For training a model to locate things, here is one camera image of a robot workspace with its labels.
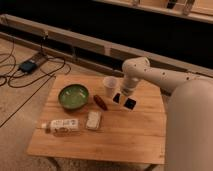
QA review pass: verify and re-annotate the white labelled bottle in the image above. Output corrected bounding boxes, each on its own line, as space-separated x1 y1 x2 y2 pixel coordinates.
41 119 79 133

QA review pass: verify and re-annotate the wooden table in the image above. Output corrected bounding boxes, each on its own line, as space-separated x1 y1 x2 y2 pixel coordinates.
27 75 166 164

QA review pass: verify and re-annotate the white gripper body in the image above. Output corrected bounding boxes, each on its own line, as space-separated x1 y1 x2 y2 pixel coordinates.
120 77 139 96

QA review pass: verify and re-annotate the power strip with adapter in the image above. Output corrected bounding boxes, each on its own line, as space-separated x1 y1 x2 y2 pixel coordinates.
18 52 47 73

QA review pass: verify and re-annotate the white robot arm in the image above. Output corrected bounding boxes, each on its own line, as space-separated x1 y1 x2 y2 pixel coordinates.
120 57 213 171

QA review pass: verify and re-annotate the black eraser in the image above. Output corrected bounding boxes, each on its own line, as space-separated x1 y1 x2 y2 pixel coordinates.
124 98 136 110

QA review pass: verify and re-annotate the black cable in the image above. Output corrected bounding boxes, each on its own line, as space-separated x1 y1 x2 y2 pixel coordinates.
0 36 72 128

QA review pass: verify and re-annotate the white sponge block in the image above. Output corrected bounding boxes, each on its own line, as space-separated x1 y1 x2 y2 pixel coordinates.
86 111 101 130

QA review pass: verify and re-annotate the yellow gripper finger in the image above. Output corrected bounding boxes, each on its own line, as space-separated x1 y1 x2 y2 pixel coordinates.
113 93 121 104
128 98 137 110

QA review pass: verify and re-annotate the brown oblong object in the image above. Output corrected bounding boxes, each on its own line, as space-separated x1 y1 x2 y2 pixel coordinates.
93 95 108 111

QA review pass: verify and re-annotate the green bowl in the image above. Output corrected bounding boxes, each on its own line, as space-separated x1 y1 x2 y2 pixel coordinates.
58 84 89 110

